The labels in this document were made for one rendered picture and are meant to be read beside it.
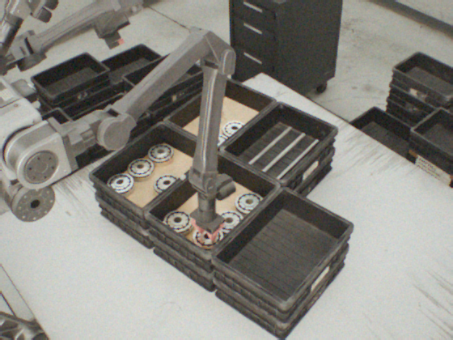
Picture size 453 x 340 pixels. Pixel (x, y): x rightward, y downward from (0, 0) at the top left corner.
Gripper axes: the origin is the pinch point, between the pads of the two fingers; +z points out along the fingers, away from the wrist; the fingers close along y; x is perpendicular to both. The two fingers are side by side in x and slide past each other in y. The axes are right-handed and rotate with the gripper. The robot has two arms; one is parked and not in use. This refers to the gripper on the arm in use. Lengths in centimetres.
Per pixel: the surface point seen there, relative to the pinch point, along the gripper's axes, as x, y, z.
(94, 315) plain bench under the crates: 39.9, 17.4, 20.7
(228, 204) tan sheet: -19.1, 7.0, 5.4
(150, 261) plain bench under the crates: 11.1, 19.1, 19.7
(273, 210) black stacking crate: -23.6, -9.5, 0.6
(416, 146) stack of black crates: -131, -23, 33
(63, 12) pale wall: -141, 294, 63
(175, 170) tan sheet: -19.8, 34.9, 5.8
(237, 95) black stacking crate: -69, 44, 1
